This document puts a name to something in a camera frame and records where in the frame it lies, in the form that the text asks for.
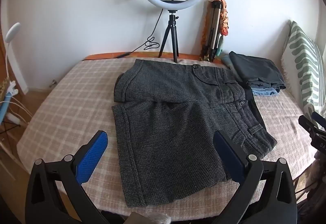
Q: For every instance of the folded silver tripod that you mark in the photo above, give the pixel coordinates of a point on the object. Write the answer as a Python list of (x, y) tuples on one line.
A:
[(212, 30)]

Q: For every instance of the white power strip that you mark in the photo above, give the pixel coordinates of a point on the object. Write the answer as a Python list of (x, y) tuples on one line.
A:
[(13, 118)]

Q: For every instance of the green and white patterned pillow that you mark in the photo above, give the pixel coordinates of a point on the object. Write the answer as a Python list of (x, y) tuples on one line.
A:
[(303, 66)]

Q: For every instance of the black cloth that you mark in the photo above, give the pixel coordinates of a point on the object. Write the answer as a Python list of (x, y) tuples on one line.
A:
[(256, 109)]

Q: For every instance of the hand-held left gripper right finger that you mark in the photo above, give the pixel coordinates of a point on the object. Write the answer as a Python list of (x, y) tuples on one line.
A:
[(230, 159)]

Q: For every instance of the metal door stop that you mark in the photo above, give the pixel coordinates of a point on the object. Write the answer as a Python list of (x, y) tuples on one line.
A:
[(53, 83)]

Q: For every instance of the folded light teal cloth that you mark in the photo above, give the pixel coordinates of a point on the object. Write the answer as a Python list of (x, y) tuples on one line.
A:
[(227, 59)]

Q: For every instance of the folded dark grey pants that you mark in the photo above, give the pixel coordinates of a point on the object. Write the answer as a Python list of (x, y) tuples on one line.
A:
[(257, 68)]

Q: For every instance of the folded tripod with orange cloth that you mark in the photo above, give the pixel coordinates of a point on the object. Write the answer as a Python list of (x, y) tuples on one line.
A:
[(224, 20)]

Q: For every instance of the beige checked blanket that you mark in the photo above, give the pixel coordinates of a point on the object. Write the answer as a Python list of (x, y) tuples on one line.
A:
[(76, 101)]

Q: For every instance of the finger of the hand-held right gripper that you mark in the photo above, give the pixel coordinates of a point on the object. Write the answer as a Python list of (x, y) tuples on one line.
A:
[(318, 120), (307, 124)]

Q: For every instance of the folded blue jeans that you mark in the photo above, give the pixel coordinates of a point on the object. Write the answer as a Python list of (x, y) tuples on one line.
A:
[(264, 91)]

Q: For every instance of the white clip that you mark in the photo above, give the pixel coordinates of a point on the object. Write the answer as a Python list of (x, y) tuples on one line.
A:
[(12, 87)]

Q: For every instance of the grey tweed pants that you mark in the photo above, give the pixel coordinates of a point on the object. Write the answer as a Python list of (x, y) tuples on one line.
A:
[(175, 122)]

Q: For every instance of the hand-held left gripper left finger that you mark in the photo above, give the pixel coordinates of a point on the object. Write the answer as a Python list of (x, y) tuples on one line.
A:
[(93, 156)]

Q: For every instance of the white desk lamp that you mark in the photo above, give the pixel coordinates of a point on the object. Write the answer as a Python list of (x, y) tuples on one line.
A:
[(11, 33)]

